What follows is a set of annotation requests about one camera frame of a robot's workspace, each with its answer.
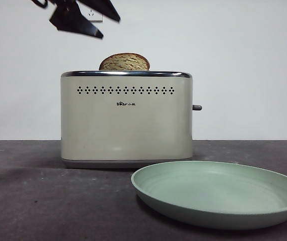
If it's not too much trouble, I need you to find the large square toast slice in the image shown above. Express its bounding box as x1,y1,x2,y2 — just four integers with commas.
98,52,151,71

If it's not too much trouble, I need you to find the pale green round plate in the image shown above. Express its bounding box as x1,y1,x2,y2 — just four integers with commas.
130,160,287,230

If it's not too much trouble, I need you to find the cream two-slot toaster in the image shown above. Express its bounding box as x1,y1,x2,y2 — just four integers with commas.
60,70,194,169

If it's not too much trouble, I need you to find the white wall socket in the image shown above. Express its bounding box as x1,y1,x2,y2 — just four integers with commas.
81,5,104,23

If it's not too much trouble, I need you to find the black cable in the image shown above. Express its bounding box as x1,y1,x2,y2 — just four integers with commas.
32,0,49,9

